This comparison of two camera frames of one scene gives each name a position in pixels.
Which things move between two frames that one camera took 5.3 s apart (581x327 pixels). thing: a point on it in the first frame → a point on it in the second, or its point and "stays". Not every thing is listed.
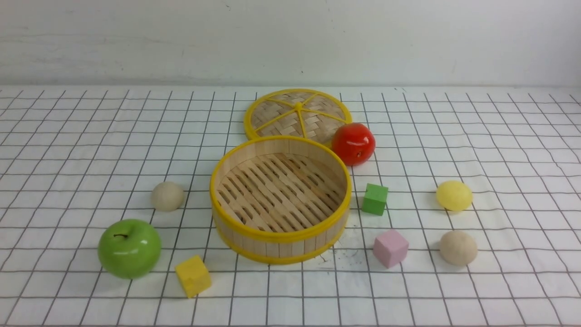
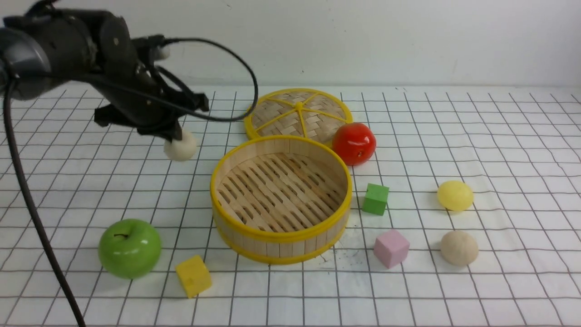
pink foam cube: [390, 248] stays
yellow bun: [454, 195] stays
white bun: [167, 196] → [182, 150]
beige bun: [458, 248] stays
